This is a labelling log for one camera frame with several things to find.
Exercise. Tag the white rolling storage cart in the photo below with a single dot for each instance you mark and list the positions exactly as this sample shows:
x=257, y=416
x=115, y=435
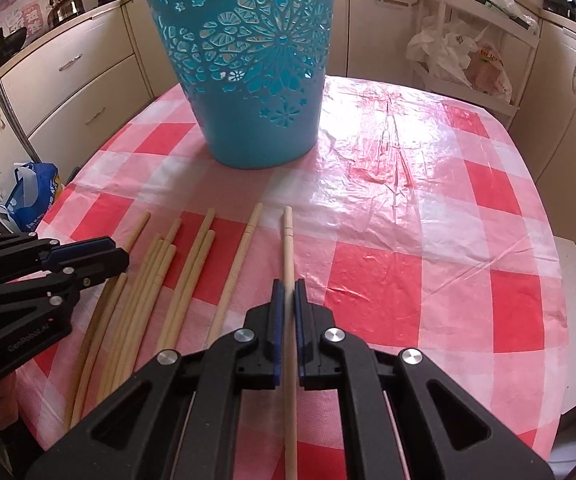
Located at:
x=512, y=28

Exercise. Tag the blue perforated plastic basket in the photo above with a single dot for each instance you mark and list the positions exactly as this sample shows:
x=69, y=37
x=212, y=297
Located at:
x=253, y=72

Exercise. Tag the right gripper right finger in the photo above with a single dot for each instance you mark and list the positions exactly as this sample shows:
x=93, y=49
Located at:
x=402, y=416

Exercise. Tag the white plastic bag on cart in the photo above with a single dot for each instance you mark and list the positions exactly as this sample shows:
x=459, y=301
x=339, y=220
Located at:
x=463, y=56

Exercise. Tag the red checkered plastic tablecloth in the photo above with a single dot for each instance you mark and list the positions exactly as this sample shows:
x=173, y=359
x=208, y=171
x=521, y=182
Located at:
x=416, y=222

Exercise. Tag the blue printed plastic bag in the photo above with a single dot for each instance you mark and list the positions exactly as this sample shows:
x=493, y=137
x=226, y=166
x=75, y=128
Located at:
x=34, y=188

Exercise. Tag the bamboo chopstick short left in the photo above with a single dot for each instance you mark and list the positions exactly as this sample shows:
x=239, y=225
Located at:
x=104, y=312

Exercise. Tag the steel kettle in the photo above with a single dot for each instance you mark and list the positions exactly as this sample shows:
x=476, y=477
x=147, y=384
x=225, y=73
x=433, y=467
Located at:
x=62, y=11

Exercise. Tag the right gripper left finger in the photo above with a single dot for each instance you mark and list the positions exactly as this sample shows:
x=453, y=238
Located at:
x=177, y=416

